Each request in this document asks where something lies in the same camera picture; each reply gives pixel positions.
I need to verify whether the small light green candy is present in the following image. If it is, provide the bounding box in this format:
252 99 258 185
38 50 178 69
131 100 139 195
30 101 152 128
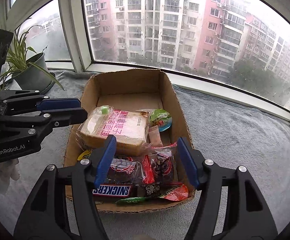
96 105 114 115

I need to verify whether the Snickers bar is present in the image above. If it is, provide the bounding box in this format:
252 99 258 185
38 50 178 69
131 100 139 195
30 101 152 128
92 184 133 198

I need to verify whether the black patterned candy packet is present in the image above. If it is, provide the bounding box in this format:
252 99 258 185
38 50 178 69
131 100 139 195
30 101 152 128
136 183 161 197

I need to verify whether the dark date snack packet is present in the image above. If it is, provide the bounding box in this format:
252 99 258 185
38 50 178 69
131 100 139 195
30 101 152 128
147 143 178 184

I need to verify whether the packaged bread loaf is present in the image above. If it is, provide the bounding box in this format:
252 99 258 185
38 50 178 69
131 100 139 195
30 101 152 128
76 107 149 157

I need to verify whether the green candy packet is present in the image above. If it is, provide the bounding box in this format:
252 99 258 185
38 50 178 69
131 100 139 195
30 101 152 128
116 197 149 205

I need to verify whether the red date snack packet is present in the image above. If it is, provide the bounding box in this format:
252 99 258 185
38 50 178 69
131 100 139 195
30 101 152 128
105 156 145 185

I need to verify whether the yellow green jelly cup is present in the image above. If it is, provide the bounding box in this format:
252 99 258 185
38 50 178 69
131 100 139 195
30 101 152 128
149 109 172 132

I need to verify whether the yellow candy packet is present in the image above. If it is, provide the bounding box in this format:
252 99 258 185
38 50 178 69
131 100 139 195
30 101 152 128
77 150 91 161

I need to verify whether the pink candy packet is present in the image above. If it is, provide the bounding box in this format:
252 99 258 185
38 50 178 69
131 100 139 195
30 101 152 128
148 125 163 147

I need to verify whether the left white gloved hand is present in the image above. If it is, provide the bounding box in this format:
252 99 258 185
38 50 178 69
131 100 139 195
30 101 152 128
0 158 20 194

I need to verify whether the green pot saucer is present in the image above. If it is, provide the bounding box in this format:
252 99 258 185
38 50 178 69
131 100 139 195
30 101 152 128
38 74 55 94

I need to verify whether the green plant pot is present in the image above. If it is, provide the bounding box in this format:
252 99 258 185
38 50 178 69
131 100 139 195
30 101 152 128
12 53 47 90

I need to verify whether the spider plant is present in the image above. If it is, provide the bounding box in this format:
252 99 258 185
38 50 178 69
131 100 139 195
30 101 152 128
0 24 64 89

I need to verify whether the grey towel mat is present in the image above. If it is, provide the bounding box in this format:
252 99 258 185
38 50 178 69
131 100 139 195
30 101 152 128
0 69 290 240

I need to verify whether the brown cardboard box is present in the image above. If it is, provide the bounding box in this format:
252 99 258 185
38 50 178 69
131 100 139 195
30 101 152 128
63 68 196 214

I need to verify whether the white window frame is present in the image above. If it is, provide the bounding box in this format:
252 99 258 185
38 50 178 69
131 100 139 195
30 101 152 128
0 0 290 122

